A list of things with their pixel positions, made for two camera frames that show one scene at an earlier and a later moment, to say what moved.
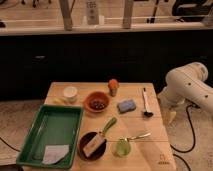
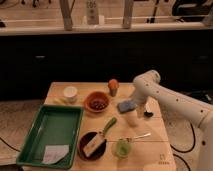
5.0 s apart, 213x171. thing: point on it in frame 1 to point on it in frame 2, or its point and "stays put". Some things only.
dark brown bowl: x=84 y=140 stays put
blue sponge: x=126 y=106 stays put
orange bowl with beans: x=96 y=102 stays put
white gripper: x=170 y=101 to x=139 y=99
